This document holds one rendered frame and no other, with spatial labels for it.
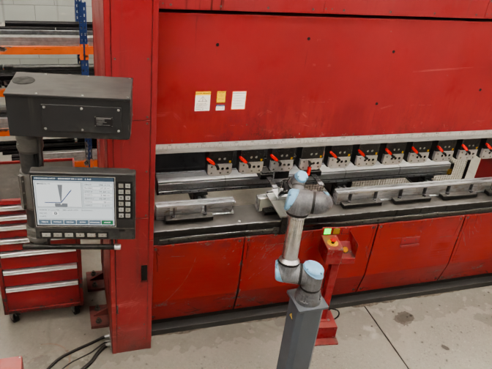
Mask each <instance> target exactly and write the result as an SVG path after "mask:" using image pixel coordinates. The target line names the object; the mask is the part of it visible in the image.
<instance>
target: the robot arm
mask: <svg viewBox="0 0 492 369"><path fill-rule="evenodd" d="M307 180H308V174H307V173H306V172H305V171H298V172H296V173H295V174H294V175H293V176H289V177H288V179H284V180H283V181H282V182H283V183H282V182H281V186H282V189H280V187H279V188H278V194H277V196H278V197H281V196H282V195H285V194H288V195H287V197H286V202H285V205H284V209H285V210H286V214H287V215H288V222H287V227H286V235H285V240H284V245H283V254H282V255H281V256H280V257H279V259H278V260H276V261H275V279H276V281H279V282H282V283H292V284H297V285H299V287H298V288H297V290H296V291H295V294H294V298H295V300H296V302H297V303H298V304H299V305H301V306H303V307H306V308H314V307H317V306H319V305H320V303H321V284H322V280H323V278H324V268H323V266H322V265H320V263H318V262H316V261H312V260H308V261H306V262H305V263H303V264H301V263H300V260H299V259H298V254H299V246H300V242H301V237H302V229H303V225H304V221H305V218H307V217H308V214H314V215H319V214H323V213H326V212H328V211H329V210H330V209H331V208H332V205H333V202H332V199H331V197H330V196H329V193H327V192H324V191H317V190H308V189H305V182H306V181H307Z"/></svg>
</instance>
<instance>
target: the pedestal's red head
mask: <svg viewBox="0 0 492 369"><path fill-rule="evenodd" d="M325 228H331V229H332V231H331V234H324V229H325ZM325 228H322V232H321V238H320V242H319V246H318V251H319V252H320V254H321V257H322V259H323V261H324V263H325V264H353V263H354V261H355V258H356V254H357V249H358V246H359V245H358V243H357V241H356V239H355V238H354V236H353V234H352V232H351V227H325ZM334 228H340V234H332V232H333V229H334ZM343 228H350V229H349V233H348V234H349V236H348V241H342V242H340V241H339V239H338V237H337V235H345V234H341V232H342V229H343ZM331 238H335V239H336V240H337V242H338V245H337V246H331V245H328V243H327V241H328V240H329V239H331ZM344 246H345V247H347V248H348V252H347V253H344V252H343V247H344Z"/></svg>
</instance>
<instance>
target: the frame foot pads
mask: <svg viewBox="0 0 492 369"><path fill-rule="evenodd" d="M86 281H87V289H88V292H91V291H103V290H105V285H104V278H103V271H102V270H100V271H94V270H92V272H86ZM89 312H90V319H91V328H92V329H97V328H103V327H109V324H110V323H109V317H108V307H107V304H105V305H95V306H89Z"/></svg>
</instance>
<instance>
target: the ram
mask: <svg viewBox="0 0 492 369"><path fill-rule="evenodd" d="M224 91H226V93H225V102H217V92H224ZM232 91H247V96H246V103H245V109H244V110H231V99H232ZM195 92H211V95H210V106H209V111H195ZM216 105H225V109H224V111H216ZM476 130H492V19H481V18H433V17H409V16H385V15H338V14H313V13H290V12H242V11H218V10H171V9H159V29H158V60H157V121H156V145H160V144H192V143H209V142H226V141H259V140H276V139H293V138H326V137H343V136H360V135H392V134H409V133H442V132H459V131H476ZM472 138H492V134H486V135H455V136H439V137H424V138H393V139H376V140H361V141H330V142H314V143H283V144H267V145H251V146H220V147H204V148H188V149H157V150H156V153H155V154H173V153H188V152H218V151H233V150H248V149H277V148H293V147H308V146H337V145H352V144H382V143H397V142H412V141H441V140H457V139H472Z"/></svg>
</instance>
